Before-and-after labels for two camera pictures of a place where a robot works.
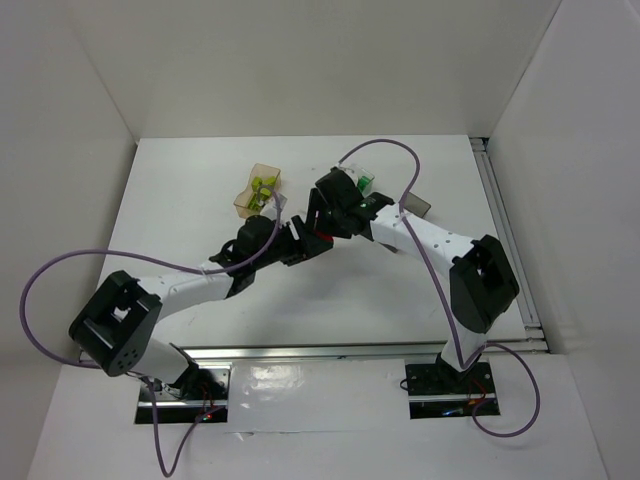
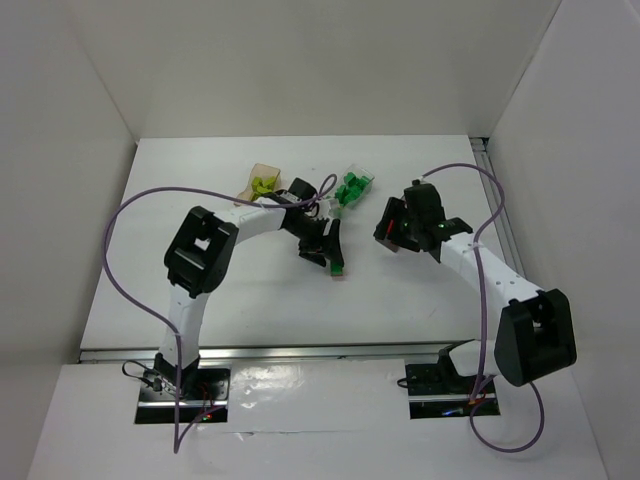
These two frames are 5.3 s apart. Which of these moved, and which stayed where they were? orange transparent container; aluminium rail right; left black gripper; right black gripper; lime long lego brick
Moved: right black gripper; left black gripper
Stayed: orange transparent container; aluminium rail right; lime long lego brick
